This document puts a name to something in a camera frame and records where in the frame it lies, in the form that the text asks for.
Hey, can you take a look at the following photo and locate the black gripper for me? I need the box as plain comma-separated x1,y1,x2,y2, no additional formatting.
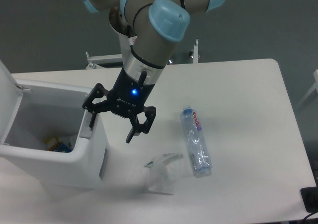
82,67,157,144

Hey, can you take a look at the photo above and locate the white push-button trash can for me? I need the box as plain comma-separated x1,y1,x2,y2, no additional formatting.
0,65,108,189

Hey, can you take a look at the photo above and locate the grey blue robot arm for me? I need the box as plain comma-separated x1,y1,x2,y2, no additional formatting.
83,0,225,142

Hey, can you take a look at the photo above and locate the colourful trash inside bin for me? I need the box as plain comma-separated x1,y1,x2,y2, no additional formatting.
44,137,72,153

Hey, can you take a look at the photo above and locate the clear plastic water bottle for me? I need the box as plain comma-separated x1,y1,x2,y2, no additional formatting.
180,105,212,178

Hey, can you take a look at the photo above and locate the black device at edge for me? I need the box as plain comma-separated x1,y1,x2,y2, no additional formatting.
300,187,318,213

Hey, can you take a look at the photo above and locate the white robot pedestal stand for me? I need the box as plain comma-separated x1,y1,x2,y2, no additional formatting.
85,5,202,70

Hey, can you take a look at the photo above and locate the white frame at right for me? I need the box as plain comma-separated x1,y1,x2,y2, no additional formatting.
298,70,318,107

